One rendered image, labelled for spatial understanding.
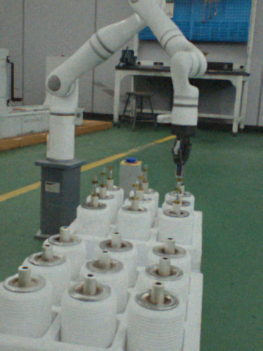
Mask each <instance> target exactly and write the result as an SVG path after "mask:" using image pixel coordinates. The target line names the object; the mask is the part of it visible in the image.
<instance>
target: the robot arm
mask: <svg viewBox="0 0 263 351"><path fill-rule="evenodd" d="M128 1H129V5H130V6H131V9H132V10H133V11H134V12H135V13H134V14H133V15H132V16H130V17H129V18H127V19H126V20H123V21H121V22H119V23H115V24H111V25H109V26H106V27H103V28H101V29H100V30H98V31H97V32H96V33H95V35H93V36H91V37H90V39H89V40H87V42H86V43H85V44H83V46H82V47H80V49H79V50H78V51H77V52H76V53H75V54H74V55H73V56H72V57H71V58H69V59H68V60H67V61H65V62H64V63H62V64H61V65H60V66H59V67H58V68H56V69H55V70H54V71H52V72H51V73H50V74H49V75H48V77H47V78H46V82H45V87H46V90H47V91H48V92H49V93H50V94H52V95H54V96H56V101H55V103H54V104H53V105H52V106H51V107H50V111H49V113H50V115H49V135H47V154H46V161H54V162H72V161H74V130H75V111H76V109H77V94H78V82H77V78H78V77H79V76H80V75H82V74H83V73H85V72H88V71H90V70H92V69H94V68H95V67H98V66H99V65H100V64H102V63H104V62H105V61H106V60H108V59H109V58H110V57H111V56H112V55H113V54H114V53H115V52H116V51H117V50H118V49H119V48H120V47H121V46H123V45H124V44H125V43H126V42H128V41H129V40H130V39H131V37H133V36H134V35H136V34H138V33H139V32H140V31H142V30H143V29H144V28H146V27H147V26H149V28H150V30H151V31H152V32H153V34H154V35H155V36H156V38H157V40H158V41H159V43H160V44H161V46H162V47H163V49H164V51H165V52H166V53H167V55H168V56H170V57H171V62H170V71H171V78H172V82H173V87H174V91H175V94H174V104H173V110H172V114H162V115H158V116H157V122H158V123H170V122H171V134H172V135H173V136H176V140H175V144H174V147H172V148H171V152H172V157H173V161H174V163H176V173H175V177H176V178H183V177H185V164H186V162H187V161H188V159H189V154H190V151H191V148H192V144H190V141H189V137H191V136H195V135H196V127H197V116H198V113H197V107H198V96H199V90H198V89H197V88H196V87H194V86H191V85H190V84H189V82H188V78H187V77H192V78H197V77H200V76H202V75H203V74H204V72H205V71H206V68H207V62H206V60H205V57H204V54H203V53H202V52H201V51H200V50H199V49H197V48H196V47H195V46H194V45H192V44H191V43H190V42H188V41H187V40H186V37H185V36H184V35H183V34H182V32H181V31H180V30H179V29H178V28H177V27H176V25H175V24H174V23H173V22H172V21H171V20H170V19H169V18H168V16H167V15H166V14H165V13H164V9H165V6H166V1H165V0H128Z"/></svg>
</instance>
